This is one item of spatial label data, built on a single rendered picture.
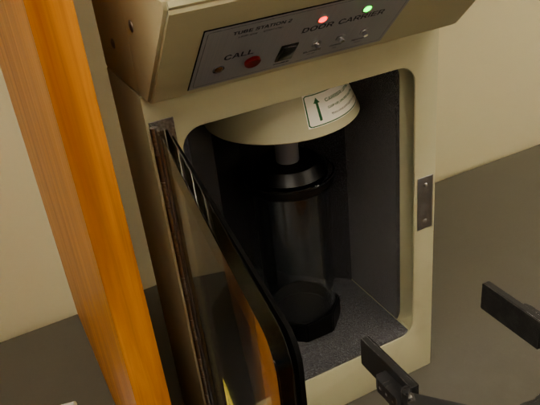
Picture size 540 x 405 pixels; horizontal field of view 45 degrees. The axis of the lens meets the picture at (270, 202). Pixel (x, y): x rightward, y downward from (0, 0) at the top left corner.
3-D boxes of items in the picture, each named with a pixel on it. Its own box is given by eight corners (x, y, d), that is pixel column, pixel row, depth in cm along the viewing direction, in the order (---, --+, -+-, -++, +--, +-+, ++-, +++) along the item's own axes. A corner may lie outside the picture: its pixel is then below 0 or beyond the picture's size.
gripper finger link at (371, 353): (419, 411, 52) (411, 415, 52) (368, 360, 58) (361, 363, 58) (419, 384, 51) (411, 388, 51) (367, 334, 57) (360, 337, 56)
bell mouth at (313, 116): (181, 109, 78) (173, 65, 76) (309, 75, 85) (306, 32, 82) (243, 161, 64) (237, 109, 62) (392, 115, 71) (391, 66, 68)
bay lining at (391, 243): (162, 301, 96) (109, 67, 78) (316, 243, 105) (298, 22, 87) (231, 411, 76) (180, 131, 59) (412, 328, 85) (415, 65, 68)
